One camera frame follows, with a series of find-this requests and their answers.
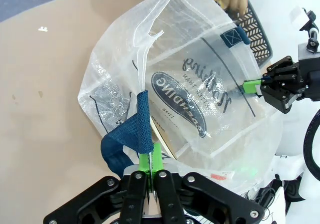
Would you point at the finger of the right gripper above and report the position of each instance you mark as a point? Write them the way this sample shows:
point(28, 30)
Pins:
point(282, 68)
point(277, 96)

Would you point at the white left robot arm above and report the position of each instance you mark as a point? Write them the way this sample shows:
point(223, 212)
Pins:
point(291, 166)

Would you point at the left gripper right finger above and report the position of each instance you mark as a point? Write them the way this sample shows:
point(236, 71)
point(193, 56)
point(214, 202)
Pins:
point(172, 199)

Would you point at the black plastic shopping basket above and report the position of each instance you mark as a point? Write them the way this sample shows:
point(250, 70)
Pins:
point(257, 41)

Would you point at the small white tape scrap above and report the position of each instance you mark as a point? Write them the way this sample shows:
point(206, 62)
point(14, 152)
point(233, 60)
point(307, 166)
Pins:
point(43, 28)

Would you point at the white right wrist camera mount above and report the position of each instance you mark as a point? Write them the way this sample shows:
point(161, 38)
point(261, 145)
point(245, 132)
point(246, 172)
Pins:
point(306, 23)

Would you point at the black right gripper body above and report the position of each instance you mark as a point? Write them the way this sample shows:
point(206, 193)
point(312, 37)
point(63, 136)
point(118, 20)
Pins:
point(310, 78)

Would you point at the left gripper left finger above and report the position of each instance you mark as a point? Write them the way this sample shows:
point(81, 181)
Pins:
point(132, 199)

